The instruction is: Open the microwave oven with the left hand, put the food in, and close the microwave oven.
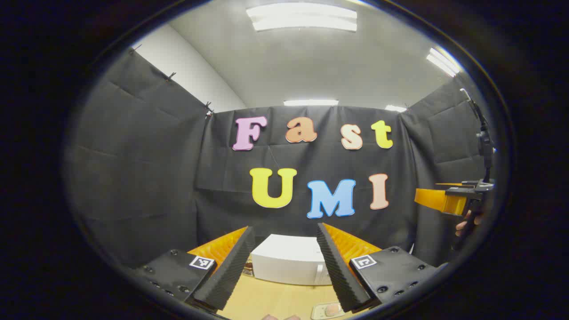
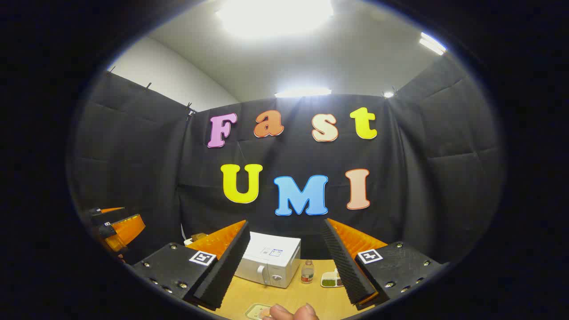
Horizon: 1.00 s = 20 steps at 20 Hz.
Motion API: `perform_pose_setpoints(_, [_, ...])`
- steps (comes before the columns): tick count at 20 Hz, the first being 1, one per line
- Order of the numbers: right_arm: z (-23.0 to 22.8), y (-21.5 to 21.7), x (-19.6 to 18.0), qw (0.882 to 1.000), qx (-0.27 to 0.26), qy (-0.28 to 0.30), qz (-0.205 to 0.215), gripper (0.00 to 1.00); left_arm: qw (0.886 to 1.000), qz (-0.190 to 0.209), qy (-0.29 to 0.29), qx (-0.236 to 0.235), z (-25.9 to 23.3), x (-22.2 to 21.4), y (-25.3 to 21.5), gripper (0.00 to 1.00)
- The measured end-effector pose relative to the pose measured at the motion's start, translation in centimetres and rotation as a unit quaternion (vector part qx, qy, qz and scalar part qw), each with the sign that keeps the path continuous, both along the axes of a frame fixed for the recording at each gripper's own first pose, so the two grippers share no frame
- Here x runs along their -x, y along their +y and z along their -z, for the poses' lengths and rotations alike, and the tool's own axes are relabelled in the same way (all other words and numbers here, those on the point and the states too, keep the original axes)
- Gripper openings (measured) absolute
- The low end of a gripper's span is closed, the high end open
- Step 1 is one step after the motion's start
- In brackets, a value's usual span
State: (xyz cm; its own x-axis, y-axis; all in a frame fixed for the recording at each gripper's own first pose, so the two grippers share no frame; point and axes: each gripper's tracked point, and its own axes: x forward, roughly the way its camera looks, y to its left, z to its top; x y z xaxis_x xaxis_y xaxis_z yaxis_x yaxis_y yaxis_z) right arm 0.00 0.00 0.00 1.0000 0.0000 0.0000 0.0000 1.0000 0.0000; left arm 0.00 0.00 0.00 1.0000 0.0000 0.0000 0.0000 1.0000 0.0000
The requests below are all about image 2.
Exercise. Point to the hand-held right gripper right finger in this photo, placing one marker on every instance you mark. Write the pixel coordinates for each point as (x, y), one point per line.
(344, 266)

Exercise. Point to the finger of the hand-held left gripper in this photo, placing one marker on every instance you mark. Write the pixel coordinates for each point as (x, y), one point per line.
(129, 231)
(109, 215)

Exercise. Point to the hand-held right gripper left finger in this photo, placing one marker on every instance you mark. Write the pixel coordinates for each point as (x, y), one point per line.
(229, 266)

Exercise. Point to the white microwave oven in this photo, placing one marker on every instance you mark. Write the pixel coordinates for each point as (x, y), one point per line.
(271, 258)

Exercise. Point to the white divided dish of beans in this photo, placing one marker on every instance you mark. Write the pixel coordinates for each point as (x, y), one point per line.
(329, 281)

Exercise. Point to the clear bottle with red label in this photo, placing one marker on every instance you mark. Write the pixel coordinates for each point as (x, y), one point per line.
(307, 272)

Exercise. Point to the white toaster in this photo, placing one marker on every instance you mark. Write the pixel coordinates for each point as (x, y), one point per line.
(191, 241)

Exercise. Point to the white plate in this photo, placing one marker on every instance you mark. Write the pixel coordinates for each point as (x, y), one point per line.
(254, 311)

